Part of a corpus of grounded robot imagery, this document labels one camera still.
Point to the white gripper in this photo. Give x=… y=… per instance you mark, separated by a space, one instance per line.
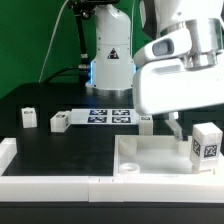
x=166 y=86

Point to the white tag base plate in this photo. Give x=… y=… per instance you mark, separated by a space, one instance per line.
x=104 y=117

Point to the white U-shaped fence wall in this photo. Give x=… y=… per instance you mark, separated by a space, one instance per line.
x=204 y=187

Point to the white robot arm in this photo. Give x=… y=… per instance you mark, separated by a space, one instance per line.
x=113 y=69

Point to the white square tabletop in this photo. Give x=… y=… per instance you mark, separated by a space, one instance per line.
x=151 y=155

